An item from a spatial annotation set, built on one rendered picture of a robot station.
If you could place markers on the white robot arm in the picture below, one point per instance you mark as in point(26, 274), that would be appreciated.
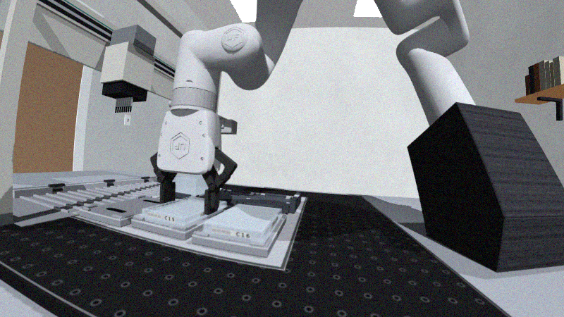
point(249, 54)

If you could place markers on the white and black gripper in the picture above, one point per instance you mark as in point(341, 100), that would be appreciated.
point(190, 143)

